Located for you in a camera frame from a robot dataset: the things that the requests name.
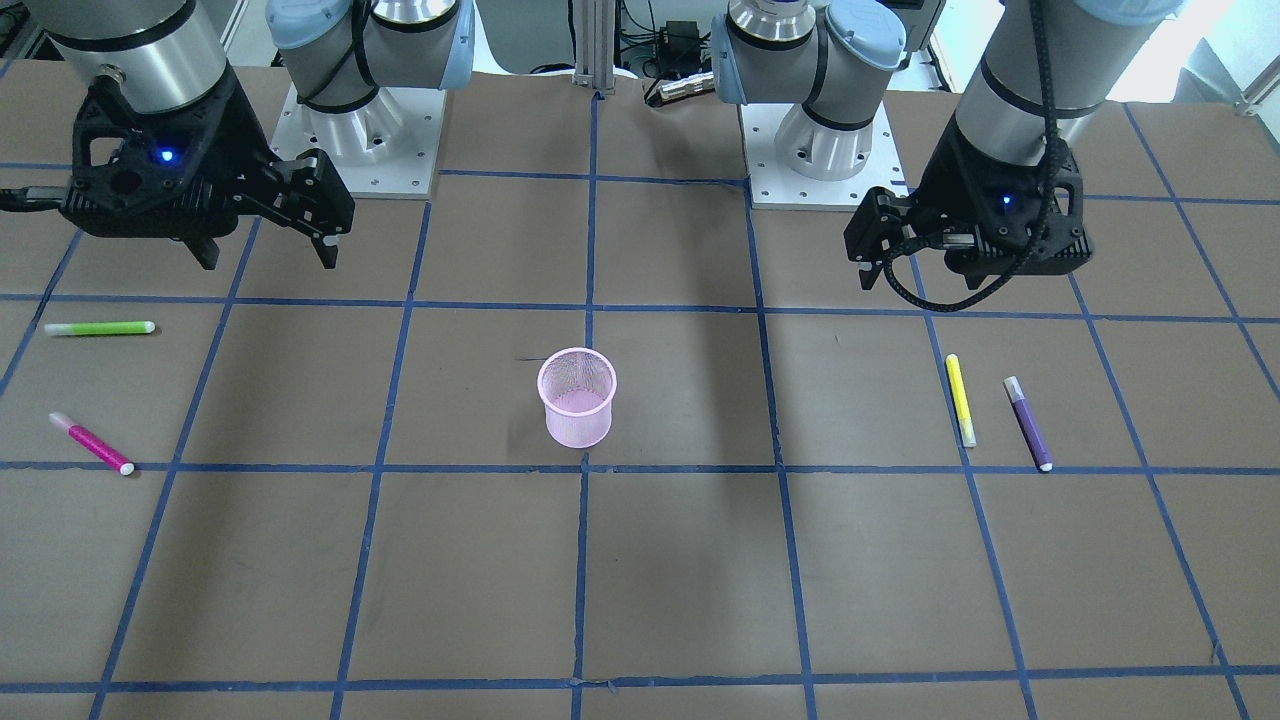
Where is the black cable bundle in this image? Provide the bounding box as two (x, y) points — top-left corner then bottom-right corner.
(620, 0), (731, 81)

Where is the purple pen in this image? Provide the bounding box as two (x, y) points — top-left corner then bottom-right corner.
(1002, 375), (1053, 473)

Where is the pink mesh cup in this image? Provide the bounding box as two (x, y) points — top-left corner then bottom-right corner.
(536, 347), (617, 448)

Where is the pink pen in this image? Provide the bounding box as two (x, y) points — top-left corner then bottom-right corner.
(47, 413), (136, 477)

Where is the silver metal connector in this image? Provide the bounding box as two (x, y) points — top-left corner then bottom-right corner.
(646, 70), (716, 108)

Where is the black power adapter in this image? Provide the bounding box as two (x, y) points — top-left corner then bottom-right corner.
(657, 20), (701, 65)

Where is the green pen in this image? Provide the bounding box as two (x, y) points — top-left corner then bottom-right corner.
(42, 320), (157, 337)

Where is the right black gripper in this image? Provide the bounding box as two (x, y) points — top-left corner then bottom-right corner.
(60, 68), (355, 272)

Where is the yellow pen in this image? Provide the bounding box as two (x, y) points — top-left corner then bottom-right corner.
(943, 354), (977, 448)

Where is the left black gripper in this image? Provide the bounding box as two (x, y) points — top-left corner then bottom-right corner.
(844, 126), (1093, 291)

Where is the aluminium profile post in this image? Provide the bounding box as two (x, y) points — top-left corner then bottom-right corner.
(570, 0), (618, 97)

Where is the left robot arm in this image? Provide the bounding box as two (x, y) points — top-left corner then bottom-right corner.
(710, 1), (1180, 313)

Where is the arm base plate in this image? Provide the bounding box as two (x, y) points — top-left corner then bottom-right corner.
(740, 102), (908, 211)
(270, 86), (448, 200)

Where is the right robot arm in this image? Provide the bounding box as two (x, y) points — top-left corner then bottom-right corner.
(3, 1), (476, 270)

